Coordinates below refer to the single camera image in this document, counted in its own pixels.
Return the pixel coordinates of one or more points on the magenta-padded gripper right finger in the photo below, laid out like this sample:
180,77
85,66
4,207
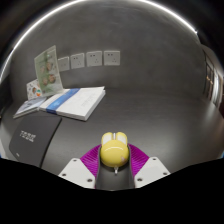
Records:
151,170

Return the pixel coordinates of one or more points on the dark framed window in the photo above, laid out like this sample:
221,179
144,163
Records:
213,80

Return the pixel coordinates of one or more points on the long ceiling light strip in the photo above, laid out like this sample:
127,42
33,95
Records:
33,25

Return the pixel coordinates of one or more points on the grey striped magazine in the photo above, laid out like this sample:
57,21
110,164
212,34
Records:
29,106

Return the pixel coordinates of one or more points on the small white colourful card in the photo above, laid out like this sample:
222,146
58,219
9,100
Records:
32,90

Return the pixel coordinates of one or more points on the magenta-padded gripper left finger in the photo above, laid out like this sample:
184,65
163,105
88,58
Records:
77,171

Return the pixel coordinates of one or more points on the white book with blue stripe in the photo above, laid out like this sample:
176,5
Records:
78,103

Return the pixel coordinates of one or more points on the green printed leaflet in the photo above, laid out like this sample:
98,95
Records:
49,71

